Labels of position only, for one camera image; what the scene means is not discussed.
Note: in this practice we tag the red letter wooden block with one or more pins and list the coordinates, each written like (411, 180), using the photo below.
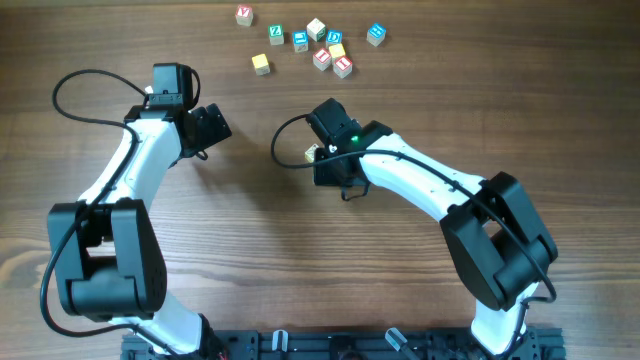
(244, 15)

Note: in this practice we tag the green Z wooden block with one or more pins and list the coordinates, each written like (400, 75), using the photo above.
(276, 34)

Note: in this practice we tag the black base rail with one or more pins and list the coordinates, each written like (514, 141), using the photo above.
(441, 343)

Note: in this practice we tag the green edged picture block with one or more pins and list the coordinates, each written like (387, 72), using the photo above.
(310, 153)

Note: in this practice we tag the blue H wooden block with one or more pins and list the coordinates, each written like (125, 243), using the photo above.
(376, 34)

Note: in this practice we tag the blue L wooden block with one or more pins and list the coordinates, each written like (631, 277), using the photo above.
(300, 41)

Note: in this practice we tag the yellow S wooden block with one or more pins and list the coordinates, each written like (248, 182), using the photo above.
(261, 64)

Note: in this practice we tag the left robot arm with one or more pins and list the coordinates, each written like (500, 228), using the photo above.
(106, 271)

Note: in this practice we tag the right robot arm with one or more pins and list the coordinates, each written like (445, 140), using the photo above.
(499, 245)

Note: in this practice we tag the red I wooden block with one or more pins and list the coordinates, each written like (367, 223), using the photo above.
(322, 59)

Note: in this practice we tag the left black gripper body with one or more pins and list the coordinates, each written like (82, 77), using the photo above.
(209, 129)

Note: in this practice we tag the plain animal wooden block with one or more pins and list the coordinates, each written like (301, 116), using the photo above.
(316, 29)

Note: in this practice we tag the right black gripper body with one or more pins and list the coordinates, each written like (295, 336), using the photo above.
(329, 174)

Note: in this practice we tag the yellow C wooden block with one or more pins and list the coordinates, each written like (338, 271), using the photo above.
(336, 51)

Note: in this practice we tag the blue D wooden block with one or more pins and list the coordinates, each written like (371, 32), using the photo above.
(333, 37)

